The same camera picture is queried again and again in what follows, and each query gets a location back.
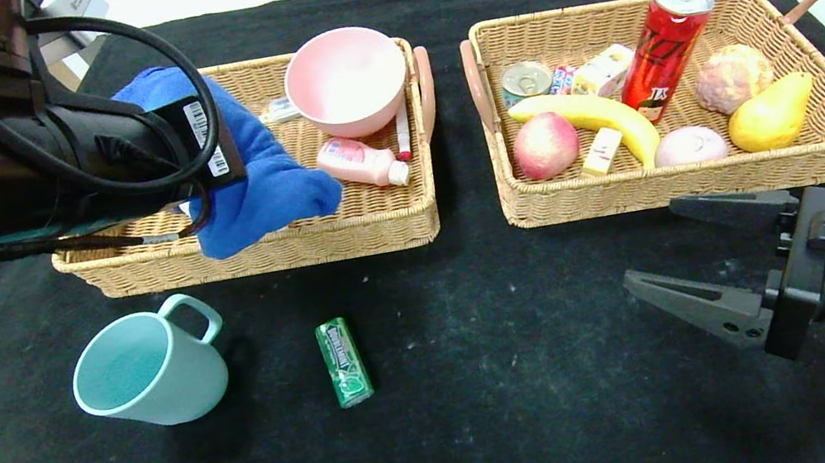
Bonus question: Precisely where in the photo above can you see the red soda can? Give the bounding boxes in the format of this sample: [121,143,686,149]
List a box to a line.
[604,0,733,130]

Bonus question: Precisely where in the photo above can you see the wicker basket with food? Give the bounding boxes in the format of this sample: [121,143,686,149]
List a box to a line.
[456,0,825,241]

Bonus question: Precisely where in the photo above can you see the black table cloth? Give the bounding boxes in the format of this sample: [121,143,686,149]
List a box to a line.
[0,0,825,463]

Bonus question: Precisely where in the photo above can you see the pink bowl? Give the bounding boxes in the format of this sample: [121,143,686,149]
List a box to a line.
[276,18,418,150]

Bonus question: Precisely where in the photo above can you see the brown crusty bread roll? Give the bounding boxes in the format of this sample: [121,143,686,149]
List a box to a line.
[689,39,780,121]

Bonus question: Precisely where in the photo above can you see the pale yellow butter block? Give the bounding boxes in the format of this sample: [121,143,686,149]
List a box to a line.
[576,125,630,179]

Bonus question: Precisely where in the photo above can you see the pink white slim stick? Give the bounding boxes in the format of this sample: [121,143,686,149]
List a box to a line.
[389,98,418,164]

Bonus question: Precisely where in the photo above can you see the blue microfibre towel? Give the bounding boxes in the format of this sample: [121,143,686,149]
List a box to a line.
[108,39,354,275]

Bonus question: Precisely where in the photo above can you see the red blue candy pack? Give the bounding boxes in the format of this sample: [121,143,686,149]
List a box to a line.
[547,64,581,98]

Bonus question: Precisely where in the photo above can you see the wicker basket with toiletries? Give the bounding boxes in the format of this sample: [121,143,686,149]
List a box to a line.
[25,30,462,310]

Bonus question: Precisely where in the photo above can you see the pale teal mug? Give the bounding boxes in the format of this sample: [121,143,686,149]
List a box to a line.
[60,287,239,441]

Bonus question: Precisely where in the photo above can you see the white yellow juice carton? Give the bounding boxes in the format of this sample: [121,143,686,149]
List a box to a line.
[565,41,642,108]

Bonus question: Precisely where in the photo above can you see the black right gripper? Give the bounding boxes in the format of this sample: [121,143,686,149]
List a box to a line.
[609,171,825,410]

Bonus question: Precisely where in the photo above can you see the small white packet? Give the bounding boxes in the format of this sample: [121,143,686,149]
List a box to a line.
[257,95,303,128]

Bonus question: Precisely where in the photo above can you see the yellow pear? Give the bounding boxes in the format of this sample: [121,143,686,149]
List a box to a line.
[721,69,824,158]

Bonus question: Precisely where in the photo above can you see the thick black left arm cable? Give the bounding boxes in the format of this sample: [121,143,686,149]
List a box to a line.
[21,0,231,213]

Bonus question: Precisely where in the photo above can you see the small tin can gold lid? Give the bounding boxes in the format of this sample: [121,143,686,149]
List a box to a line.
[498,57,557,110]

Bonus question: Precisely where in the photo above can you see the green chewing gum pack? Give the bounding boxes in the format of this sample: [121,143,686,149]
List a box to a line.
[313,313,378,412]

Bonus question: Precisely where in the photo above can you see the yellow banana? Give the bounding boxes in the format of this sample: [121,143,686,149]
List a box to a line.
[506,76,666,191]

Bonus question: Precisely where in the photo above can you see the pink bottle white cap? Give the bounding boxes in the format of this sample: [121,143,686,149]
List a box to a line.
[313,126,413,200]

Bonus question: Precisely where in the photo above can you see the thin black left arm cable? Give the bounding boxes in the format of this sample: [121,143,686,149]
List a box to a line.
[0,178,218,273]

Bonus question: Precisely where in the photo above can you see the pale pink round bun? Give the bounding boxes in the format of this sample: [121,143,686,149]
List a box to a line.
[650,121,732,171]

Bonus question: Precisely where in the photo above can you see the red pink peach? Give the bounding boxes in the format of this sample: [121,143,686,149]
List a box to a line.
[508,108,586,184]

